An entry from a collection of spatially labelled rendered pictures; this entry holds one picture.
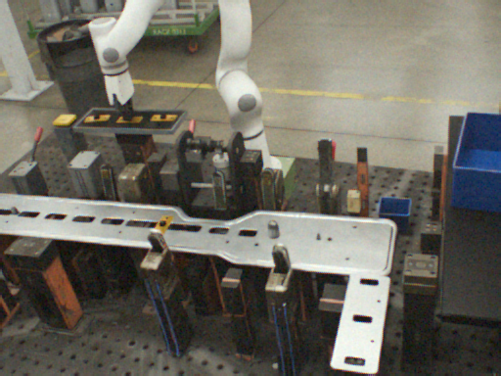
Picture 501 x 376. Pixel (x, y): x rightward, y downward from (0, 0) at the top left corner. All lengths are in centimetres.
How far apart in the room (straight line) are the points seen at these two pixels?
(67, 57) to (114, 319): 284
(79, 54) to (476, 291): 358
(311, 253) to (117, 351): 68
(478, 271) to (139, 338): 100
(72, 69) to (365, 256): 336
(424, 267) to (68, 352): 109
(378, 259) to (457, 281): 21
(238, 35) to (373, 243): 80
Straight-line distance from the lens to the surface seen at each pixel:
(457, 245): 153
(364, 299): 142
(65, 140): 215
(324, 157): 161
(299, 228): 162
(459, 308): 137
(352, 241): 157
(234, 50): 194
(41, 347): 196
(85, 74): 455
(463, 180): 159
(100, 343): 189
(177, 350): 175
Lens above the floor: 203
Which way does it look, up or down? 35 degrees down
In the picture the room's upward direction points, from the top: 9 degrees counter-clockwise
